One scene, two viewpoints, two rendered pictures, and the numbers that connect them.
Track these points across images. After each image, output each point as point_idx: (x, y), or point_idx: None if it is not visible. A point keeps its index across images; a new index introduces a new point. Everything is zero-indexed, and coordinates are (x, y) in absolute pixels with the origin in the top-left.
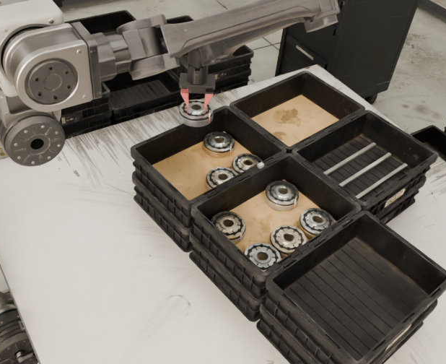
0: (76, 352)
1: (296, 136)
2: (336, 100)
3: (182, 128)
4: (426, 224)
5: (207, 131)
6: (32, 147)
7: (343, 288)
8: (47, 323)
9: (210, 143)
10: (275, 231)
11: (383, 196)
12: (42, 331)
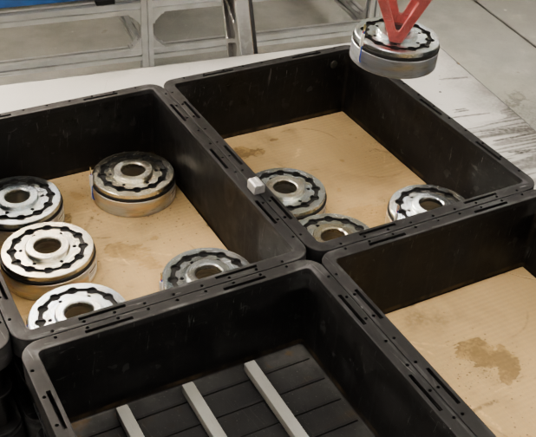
0: (29, 106)
1: (500, 407)
2: None
3: (424, 108)
4: None
5: (469, 196)
6: None
7: None
8: (93, 88)
9: (420, 192)
10: (81, 236)
11: (50, 429)
12: (82, 83)
